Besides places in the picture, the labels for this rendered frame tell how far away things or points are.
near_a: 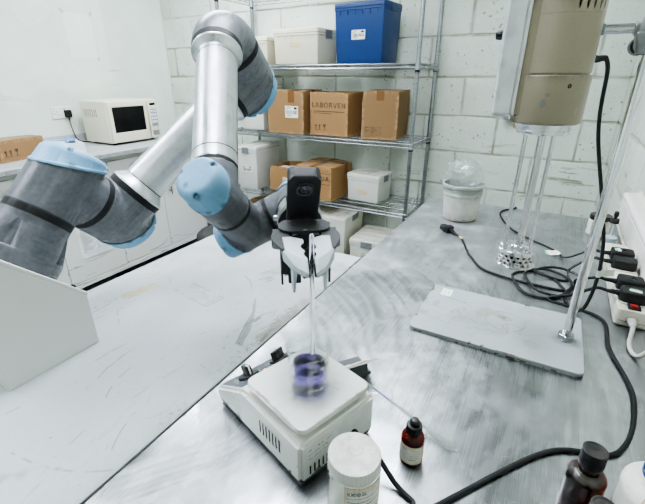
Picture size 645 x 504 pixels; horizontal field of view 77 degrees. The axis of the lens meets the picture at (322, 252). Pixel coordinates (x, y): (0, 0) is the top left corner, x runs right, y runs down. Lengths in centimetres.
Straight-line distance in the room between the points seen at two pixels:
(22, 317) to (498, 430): 74
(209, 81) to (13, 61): 277
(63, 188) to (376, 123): 207
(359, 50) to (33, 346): 233
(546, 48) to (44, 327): 89
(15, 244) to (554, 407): 88
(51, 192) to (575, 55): 84
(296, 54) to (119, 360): 234
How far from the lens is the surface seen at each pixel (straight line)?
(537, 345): 85
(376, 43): 266
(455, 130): 287
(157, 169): 93
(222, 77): 78
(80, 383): 80
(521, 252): 80
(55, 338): 84
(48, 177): 84
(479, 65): 283
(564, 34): 72
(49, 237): 83
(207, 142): 68
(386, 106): 261
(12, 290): 78
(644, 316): 101
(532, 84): 72
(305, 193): 55
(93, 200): 87
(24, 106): 349
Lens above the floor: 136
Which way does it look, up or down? 24 degrees down
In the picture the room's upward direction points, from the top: straight up
